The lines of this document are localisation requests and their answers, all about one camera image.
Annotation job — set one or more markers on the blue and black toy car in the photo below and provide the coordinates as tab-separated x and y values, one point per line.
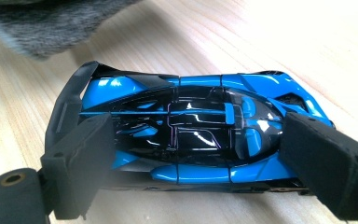
199	124

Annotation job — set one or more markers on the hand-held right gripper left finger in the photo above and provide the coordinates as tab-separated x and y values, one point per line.
77	165

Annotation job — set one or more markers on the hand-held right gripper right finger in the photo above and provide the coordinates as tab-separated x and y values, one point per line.
326	161

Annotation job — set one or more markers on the grey terry towel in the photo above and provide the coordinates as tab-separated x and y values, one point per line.
52	28

